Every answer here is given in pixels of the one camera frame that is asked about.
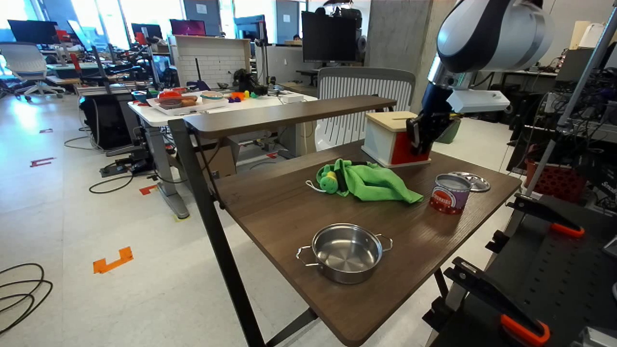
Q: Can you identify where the stainless steel pot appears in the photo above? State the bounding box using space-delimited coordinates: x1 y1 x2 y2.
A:
292 222 395 288

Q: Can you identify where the red and white box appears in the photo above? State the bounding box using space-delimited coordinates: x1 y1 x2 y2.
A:
360 110 443 170

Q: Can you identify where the red plastic crate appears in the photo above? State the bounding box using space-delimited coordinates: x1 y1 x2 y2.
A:
524 160 587 205

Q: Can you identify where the white office desk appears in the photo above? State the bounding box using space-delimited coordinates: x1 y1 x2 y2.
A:
127 89 319 222

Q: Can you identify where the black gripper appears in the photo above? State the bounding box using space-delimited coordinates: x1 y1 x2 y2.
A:
406 81 460 158

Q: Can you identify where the white partition panel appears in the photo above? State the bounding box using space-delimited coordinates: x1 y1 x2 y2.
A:
173 35 252 91

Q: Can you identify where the silver aluminium pole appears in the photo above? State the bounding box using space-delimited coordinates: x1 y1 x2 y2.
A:
553 6 617 131

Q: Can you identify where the white slatted chair back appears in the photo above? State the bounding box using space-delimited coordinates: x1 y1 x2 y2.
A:
312 66 416 154

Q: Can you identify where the green bin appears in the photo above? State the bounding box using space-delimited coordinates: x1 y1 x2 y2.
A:
439 118 464 145

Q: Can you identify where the black under-desk cabinet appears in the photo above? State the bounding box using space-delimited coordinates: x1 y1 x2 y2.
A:
76 95 134 153

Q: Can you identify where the black clamp orange handle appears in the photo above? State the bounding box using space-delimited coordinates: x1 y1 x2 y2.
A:
441 255 553 347
504 191 587 241

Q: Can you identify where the white office chair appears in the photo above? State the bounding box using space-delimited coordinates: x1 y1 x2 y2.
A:
0 43 69 102

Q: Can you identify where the black perforated mounting board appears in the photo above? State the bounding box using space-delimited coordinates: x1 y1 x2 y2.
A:
422 208 617 347

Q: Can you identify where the coiled black floor cable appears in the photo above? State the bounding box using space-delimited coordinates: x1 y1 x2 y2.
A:
0 261 55 338

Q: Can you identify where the silver metal lid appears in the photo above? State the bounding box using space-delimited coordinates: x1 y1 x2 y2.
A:
443 170 493 195

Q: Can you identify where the green cloth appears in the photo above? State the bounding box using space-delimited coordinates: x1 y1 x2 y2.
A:
304 158 423 207

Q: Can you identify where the red orange desk item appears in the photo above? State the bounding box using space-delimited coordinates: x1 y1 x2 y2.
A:
155 87 200 110

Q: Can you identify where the dark wood table black frame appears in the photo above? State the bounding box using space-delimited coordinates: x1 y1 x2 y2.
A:
167 95 522 347

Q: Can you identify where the thin black floor cable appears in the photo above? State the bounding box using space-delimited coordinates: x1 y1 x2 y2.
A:
86 172 138 197

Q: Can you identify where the large black monitor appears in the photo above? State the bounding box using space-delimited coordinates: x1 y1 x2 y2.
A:
300 6 366 68

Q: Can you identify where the red drawer with knob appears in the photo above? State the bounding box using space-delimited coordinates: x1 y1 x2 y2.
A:
389 129 431 168

